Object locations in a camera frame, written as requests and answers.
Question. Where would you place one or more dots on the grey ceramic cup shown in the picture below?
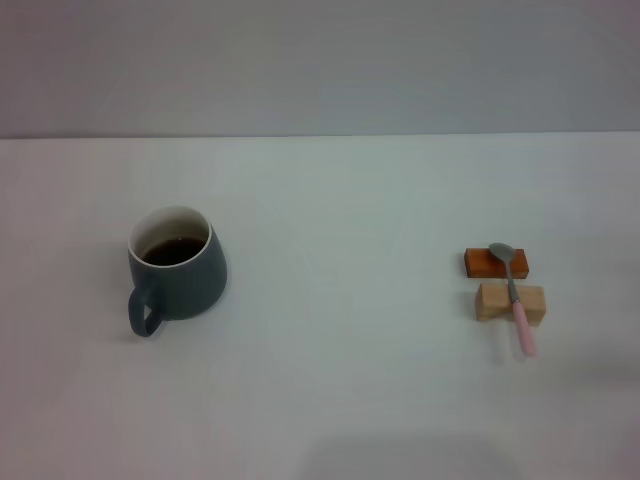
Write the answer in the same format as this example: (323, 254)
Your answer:
(192, 287)

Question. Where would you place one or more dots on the dark coffee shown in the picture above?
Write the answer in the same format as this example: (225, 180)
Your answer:
(172, 251)

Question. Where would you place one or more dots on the orange-brown wooden block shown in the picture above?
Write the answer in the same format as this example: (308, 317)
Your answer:
(480, 264)

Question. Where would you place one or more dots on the light wooden arch block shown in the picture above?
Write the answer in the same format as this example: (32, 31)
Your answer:
(492, 300)

